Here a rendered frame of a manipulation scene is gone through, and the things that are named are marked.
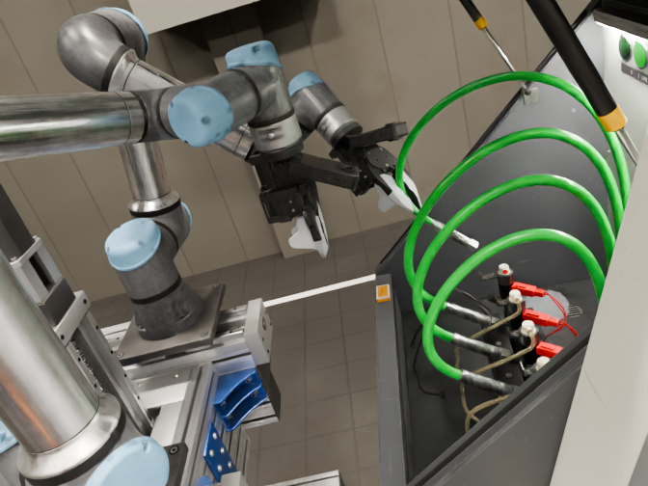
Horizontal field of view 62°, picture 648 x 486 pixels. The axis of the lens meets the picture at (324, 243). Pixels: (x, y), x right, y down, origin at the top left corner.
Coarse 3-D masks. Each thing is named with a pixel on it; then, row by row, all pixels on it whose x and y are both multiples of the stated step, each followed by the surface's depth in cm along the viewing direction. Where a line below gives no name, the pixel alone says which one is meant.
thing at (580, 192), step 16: (528, 176) 68; (544, 176) 67; (560, 176) 68; (496, 192) 68; (576, 192) 68; (464, 208) 70; (592, 208) 69; (448, 224) 71; (608, 224) 70; (608, 240) 71; (432, 256) 74; (608, 256) 72; (416, 288) 76; (416, 304) 78; (448, 336) 80; (464, 336) 81; (480, 352) 81; (496, 352) 81
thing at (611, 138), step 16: (480, 80) 85; (496, 80) 84; (512, 80) 83; (528, 80) 82; (544, 80) 81; (560, 80) 80; (448, 96) 88; (576, 96) 80; (432, 112) 91; (592, 112) 80; (416, 128) 94; (608, 144) 82; (400, 160) 98; (624, 160) 82; (400, 176) 100; (624, 176) 83; (624, 192) 84; (416, 208) 103; (624, 208) 86
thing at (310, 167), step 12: (300, 156) 85; (312, 156) 87; (288, 168) 84; (300, 168) 84; (312, 168) 84; (324, 168) 84; (336, 168) 85; (348, 168) 85; (324, 180) 85; (336, 180) 84; (348, 180) 84
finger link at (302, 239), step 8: (296, 224) 89; (304, 224) 89; (320, 224) 90; (296, 232) 90; (304, 232) 90; (320, 232) 89; (296, 240) 91; (304, 240) 90; (312, 240) 90; (320, 240) 89; (296, 248) 92; (304, 248) 91; (312, 248) 91; (320, 248) 91
